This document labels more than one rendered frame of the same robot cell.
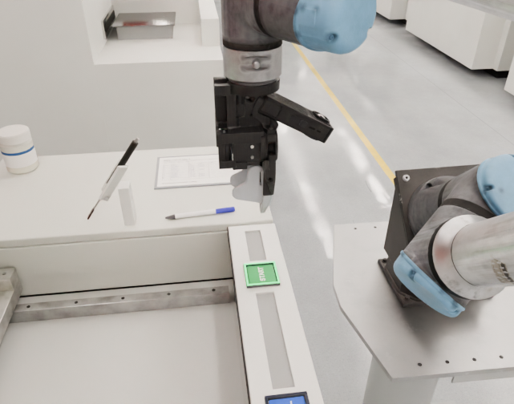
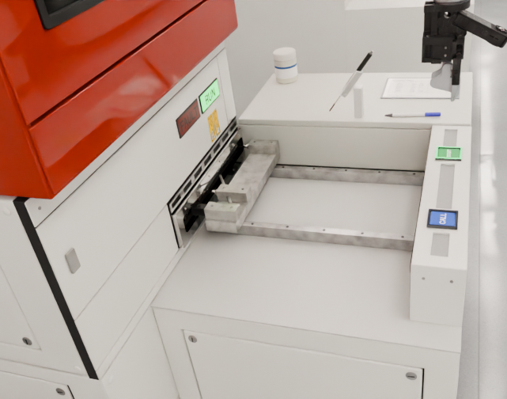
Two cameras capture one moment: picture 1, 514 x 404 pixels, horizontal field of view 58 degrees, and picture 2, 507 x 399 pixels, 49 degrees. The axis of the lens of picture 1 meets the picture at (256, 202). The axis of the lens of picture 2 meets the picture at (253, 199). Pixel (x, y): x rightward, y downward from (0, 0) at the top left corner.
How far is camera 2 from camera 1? 0.62 m
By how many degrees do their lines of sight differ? 26
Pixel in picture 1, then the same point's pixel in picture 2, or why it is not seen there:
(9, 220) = (277, 109)
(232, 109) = (434, 21)
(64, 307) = (306, 170)
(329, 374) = not seen: outside the picture
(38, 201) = (296, 100)
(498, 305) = not seen: outside the picture
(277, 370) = (442, 201)
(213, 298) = (413, 180)
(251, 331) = (430, 181)
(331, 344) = not seen: outside the picture
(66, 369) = (303, 204)
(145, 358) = (356, 207)
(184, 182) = (405, 95)
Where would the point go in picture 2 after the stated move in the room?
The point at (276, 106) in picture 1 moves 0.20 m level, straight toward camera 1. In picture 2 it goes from (465, 19) to (441, 55)
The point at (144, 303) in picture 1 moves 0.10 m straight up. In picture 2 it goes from (361, 176) to (359, 142)
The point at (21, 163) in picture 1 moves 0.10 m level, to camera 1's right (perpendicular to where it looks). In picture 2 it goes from (286, 75) to (316, 76)
